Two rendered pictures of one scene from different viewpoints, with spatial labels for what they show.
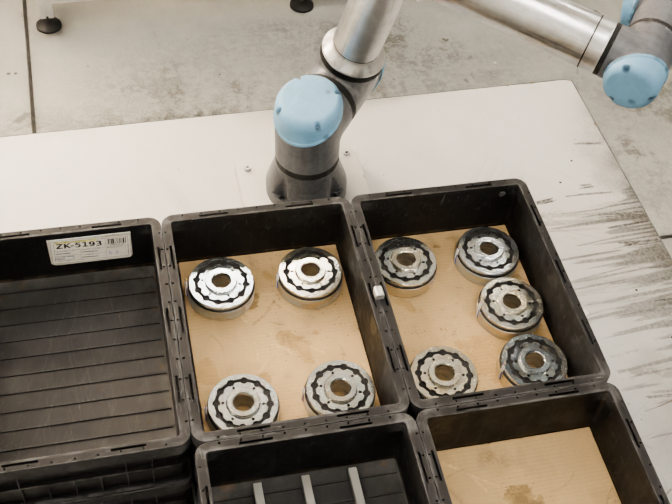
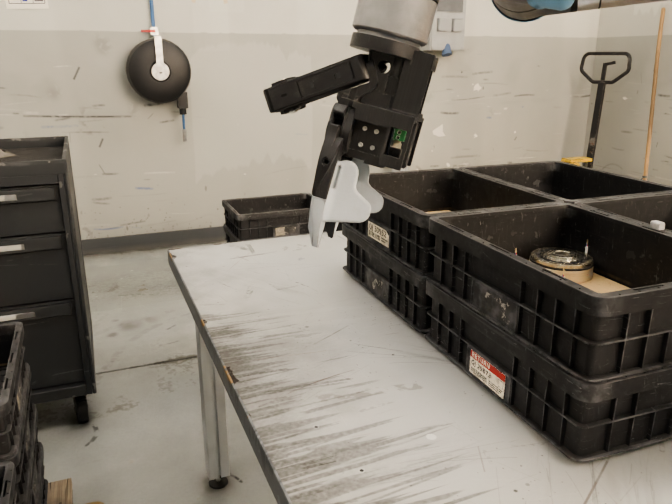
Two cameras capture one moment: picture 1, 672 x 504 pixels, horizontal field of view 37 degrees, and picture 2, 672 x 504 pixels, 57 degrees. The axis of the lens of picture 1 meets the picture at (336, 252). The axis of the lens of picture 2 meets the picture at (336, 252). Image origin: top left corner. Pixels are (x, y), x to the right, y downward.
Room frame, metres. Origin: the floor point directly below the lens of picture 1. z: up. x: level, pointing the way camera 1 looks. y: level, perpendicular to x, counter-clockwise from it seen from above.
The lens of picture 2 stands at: (1.82, -0.62, 1.19)
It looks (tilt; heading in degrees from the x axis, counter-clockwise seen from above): 18 degrees down; 177
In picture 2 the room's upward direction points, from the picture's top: straight up
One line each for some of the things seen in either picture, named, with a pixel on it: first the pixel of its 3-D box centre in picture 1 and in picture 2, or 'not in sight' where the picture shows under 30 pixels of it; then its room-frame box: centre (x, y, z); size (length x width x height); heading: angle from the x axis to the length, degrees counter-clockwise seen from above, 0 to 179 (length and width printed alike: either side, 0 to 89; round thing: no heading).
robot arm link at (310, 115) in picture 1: (309, 122); not in sight; (1.29, 0.07, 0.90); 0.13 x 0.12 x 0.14; 159
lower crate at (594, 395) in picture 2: not in sight; (567, 343); (0.96, -0.21, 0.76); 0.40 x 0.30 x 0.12; 18
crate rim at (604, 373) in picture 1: (472, 286); (579, 246); (0.96, -0.21, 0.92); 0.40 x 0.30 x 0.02; 18
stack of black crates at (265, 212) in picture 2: not in sight; (277, 253); (-0.75, -0.75, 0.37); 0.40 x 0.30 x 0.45; 109
